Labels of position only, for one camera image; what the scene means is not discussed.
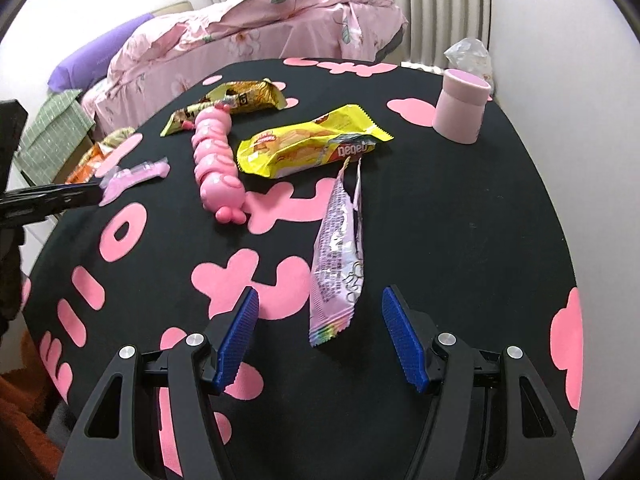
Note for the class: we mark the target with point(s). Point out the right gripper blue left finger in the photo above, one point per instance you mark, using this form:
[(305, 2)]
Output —
[(233, 331)]

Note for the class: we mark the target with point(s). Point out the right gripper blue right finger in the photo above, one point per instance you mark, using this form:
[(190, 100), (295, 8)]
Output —
[(409, 349)]

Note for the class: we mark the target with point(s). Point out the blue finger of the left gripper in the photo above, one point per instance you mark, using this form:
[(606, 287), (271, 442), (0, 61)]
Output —
[(70, 196)]

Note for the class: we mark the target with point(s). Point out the orange snack bag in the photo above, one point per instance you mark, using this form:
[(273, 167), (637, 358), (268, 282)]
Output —
[(89, 163)]

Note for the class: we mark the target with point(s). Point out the pink rainbow candy wrapper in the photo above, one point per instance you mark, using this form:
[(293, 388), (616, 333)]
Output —
[(337, 269)]

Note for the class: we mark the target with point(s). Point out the gold green snack wrapper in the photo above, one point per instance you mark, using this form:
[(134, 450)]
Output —
[(240, 97)]

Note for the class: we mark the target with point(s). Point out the yellow biscuit packet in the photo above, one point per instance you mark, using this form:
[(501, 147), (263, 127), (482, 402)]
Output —
[(278, 152)]

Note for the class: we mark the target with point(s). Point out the pink transparent wrapper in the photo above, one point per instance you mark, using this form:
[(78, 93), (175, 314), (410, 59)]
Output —
[(117, 180)]

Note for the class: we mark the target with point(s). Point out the bin with yellow bag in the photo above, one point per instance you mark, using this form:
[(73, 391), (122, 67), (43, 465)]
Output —
[(117, 137)]

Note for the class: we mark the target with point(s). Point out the green checked cloth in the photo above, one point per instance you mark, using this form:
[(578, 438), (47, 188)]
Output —
[(51, 138)]

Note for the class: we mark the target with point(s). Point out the purple pillow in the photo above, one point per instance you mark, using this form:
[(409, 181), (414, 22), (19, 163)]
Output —
[(88, 65)]

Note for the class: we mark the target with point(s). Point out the pink caterpillar toy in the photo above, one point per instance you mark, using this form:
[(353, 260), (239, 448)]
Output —
[(216, 174)]

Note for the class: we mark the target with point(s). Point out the pink cylinder container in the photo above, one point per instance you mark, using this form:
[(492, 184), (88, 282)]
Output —
[(460, 107)]

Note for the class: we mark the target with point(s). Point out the bed with pink sheet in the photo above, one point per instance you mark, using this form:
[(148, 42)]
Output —
[(314, 34)]

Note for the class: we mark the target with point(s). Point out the pink floral duvet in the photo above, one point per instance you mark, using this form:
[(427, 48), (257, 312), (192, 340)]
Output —
[(171, 35)]

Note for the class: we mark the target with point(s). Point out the white plastic bag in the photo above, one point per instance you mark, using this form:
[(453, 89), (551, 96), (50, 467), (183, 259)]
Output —
[(470, 55)]

